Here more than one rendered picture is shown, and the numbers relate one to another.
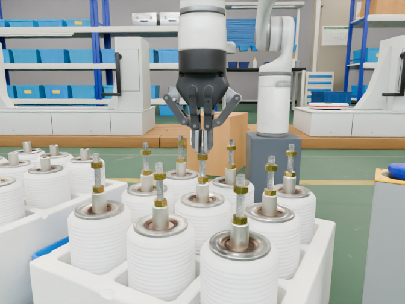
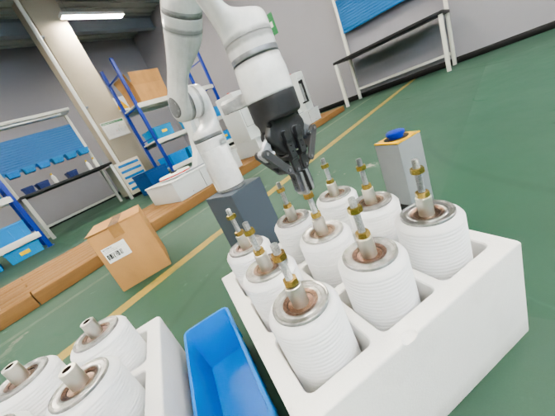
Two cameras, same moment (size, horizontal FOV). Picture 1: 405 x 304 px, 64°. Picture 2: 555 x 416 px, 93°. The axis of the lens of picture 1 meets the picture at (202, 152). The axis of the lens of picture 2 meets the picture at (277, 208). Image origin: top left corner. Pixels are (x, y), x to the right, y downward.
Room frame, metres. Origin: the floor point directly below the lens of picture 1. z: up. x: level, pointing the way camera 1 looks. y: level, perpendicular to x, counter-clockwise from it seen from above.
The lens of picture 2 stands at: (0.28, 0.35, 0.48)
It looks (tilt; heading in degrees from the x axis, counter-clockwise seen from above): 19 degrees down; 314
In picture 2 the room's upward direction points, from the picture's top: 24 degrees counter-clockwise
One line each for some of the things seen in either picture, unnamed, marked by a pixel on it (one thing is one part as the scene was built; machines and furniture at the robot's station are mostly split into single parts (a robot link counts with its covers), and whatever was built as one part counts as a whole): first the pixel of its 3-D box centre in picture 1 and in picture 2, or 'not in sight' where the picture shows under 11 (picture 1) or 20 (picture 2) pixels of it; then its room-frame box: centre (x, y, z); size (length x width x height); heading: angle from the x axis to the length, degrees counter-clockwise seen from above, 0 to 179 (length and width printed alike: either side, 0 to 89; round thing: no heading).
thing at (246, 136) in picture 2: not in sight; (270, 111); (2.59, -2.70, 0.45); 1.51 x 0.57 x 0.74; 88
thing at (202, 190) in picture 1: (202, 192); (320, 225); (0.53, 0.00, 0.26); 0.02 x 0.02 x 0.03
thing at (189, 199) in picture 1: (202, 199); (322, 232); (0.53, 0.00, 0.25); 0.08 x 0.08 x 0.01
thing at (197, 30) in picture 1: (204, 32); (254, 79); (0.55, 0.00, 0.53); 0.11 x 0.09 x 0.06; 169
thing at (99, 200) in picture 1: (99, 202); (296, 294); (0.48, 0.16, 0.26); 0.02 x 0.02 x 0.03
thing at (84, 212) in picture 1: (99, 210); (300, 302); (0.48, 0.16, 0.25); 0.08 x 0.08 x 0.01
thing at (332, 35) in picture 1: (335, 35); (116, 128); (6.44, -2.50, 1.38); 0.49 x 0.01 x 0.35; 88
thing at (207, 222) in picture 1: (202, 248); (338, 271); (0.53, 0.00, 0.16); 0.10 x 0.10 x 0.18
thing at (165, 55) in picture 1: (172, 57); not in sight; (5.34, 0.47, 0.89); 0.50 x 0.38 x 0.21; 176
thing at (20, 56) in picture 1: (33, 57); not in sight; (5.41, 2.71, 0.89); 0.50 x 0.38 x 0.21; 179
